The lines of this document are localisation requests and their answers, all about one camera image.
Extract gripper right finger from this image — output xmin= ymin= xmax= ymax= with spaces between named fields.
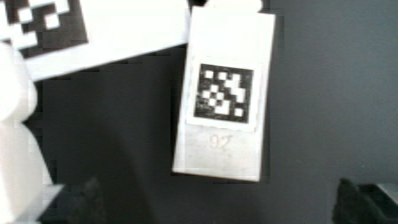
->
xmin=332 ymin=178 xmax=398 ymax=224

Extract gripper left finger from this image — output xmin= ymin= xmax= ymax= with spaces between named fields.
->
xmin=10 ymin=177 xmax=106 ymax=224

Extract white chair leg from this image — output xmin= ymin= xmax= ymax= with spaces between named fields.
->
xmin=0 ymin=43 xmax=51 ymax=224
xmin=172 ymin=0 xmax=275 ymax=182

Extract white chair leg back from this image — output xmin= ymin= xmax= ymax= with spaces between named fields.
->
xmin=0 ymin=43 xmax=51 ymax=224

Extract white flat back panel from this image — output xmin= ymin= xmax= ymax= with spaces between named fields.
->
xmin=0 ymin=0 xmax=190 ymax=80

